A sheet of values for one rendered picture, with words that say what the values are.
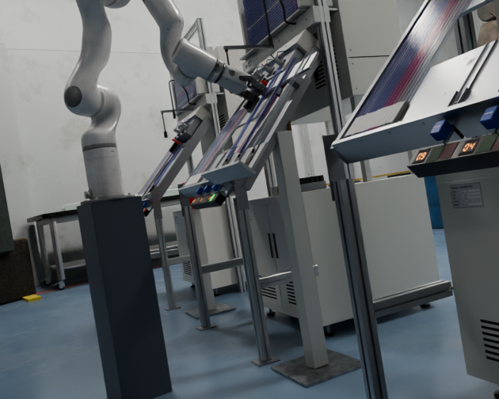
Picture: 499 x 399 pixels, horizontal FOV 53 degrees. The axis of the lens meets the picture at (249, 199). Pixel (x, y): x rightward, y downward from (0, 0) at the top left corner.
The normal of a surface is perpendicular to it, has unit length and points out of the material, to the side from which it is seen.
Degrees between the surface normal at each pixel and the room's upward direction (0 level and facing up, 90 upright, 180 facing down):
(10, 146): 90
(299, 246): 90
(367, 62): 90
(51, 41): 90
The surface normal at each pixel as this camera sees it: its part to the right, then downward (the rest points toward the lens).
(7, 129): 0.55, -0.08
